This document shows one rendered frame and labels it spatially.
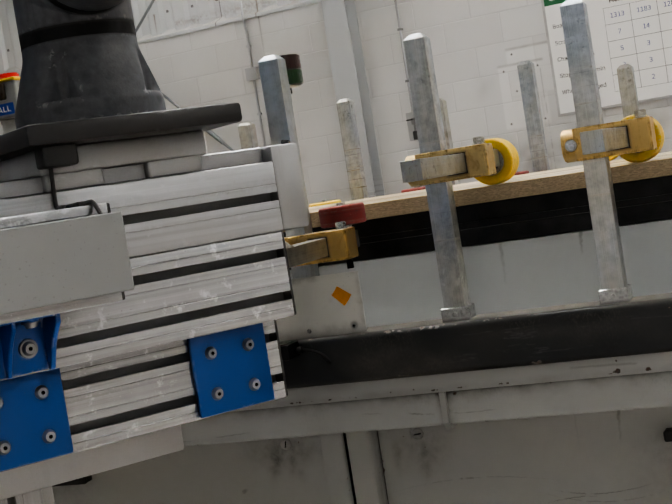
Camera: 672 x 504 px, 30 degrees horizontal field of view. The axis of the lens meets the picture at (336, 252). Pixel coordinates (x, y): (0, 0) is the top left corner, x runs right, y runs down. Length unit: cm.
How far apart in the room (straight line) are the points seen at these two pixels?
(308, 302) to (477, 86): 761
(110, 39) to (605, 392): 105
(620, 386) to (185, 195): 94
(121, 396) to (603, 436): 116
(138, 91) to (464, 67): 845
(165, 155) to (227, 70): 931
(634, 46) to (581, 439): 714
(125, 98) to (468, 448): 125
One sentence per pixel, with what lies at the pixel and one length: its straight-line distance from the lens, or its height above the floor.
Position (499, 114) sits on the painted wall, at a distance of 956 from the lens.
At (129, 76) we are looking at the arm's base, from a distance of 125.
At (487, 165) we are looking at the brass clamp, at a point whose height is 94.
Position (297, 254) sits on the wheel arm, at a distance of 192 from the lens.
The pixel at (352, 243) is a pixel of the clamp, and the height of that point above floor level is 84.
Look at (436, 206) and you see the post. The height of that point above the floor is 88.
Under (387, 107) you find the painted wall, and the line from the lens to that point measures 989.
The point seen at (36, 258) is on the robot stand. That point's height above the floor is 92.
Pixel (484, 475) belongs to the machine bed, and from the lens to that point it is 231.
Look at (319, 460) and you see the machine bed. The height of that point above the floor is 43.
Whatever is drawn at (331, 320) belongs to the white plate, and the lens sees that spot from 206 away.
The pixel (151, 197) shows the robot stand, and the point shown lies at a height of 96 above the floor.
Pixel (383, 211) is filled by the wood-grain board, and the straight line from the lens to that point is 223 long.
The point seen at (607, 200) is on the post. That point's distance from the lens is 193.
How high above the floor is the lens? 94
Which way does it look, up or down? 3 degrees down
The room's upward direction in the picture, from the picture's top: 9 degrees counter-clockwise
